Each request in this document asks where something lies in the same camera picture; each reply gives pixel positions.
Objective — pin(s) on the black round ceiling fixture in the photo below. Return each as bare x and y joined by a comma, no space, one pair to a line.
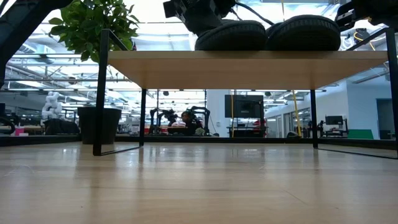
361,36

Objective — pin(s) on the wooden shelf with black legs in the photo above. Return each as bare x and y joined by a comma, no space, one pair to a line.
248,70

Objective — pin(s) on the person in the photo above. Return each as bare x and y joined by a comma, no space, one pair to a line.
186,118

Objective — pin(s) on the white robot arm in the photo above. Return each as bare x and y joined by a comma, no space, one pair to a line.
51,107

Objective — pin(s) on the black metal rig frame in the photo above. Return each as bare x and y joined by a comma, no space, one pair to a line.
217,140

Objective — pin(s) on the workstation with black monitor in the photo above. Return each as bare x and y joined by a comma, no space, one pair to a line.
334,120

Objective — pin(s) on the black rubber slide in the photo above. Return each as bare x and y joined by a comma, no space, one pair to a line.
236,37
304,32

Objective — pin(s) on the pink container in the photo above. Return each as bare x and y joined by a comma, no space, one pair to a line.
19,131

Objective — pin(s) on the black screen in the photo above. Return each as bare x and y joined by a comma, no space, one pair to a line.
244,105

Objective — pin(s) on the green board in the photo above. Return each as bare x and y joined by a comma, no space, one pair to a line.
360,134

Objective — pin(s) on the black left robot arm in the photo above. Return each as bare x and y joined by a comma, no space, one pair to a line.
18,28

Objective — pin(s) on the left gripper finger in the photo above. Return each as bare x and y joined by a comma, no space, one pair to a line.
206,26

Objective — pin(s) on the black bag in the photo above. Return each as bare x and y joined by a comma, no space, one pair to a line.
60,127

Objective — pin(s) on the green plant in black pot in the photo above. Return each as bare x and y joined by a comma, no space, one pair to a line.
93,25

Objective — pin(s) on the dark door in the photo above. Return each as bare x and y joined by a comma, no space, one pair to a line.
385,118

